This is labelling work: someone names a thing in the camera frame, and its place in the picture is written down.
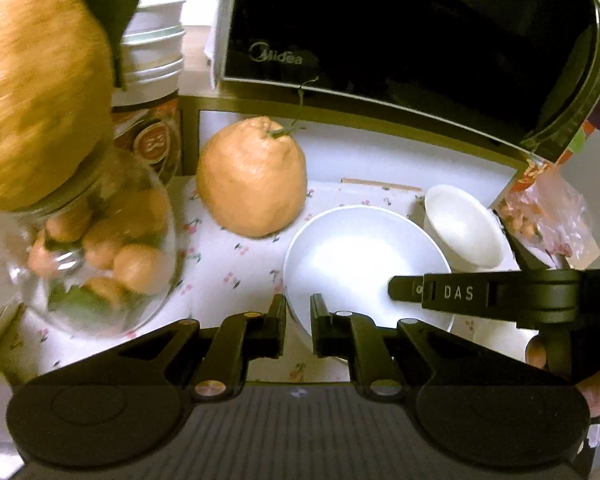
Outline large cream bowl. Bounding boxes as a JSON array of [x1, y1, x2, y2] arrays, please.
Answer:
[[283, 205, 454, 348]]

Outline small cream bowl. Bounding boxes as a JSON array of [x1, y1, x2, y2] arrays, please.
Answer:
[[424, 184, 506, 272]]

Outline person's right hand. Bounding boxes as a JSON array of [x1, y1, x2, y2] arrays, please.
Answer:
[[524, 336, 600, 417]]

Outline plastic bag of fruit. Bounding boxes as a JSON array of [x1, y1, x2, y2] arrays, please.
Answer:
[[496, 164, 600, 270]]

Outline orange citrus on cloth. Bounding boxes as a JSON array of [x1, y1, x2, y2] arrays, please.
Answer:
[[196, 116, 308, 238]]

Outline glass jar with tangerines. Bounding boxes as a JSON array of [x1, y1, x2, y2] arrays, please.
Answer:
[[5, 148, 176, 338]]

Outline black Midea microwave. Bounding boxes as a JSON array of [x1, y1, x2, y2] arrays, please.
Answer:
[[213, 0, 600, 160]]

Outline stacked white lidded tins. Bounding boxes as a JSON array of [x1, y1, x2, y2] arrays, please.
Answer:
[[112, 1, 186, 107]]

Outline large citrus on jar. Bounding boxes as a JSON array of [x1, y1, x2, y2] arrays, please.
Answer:
[[0, 0, 114, 211]]

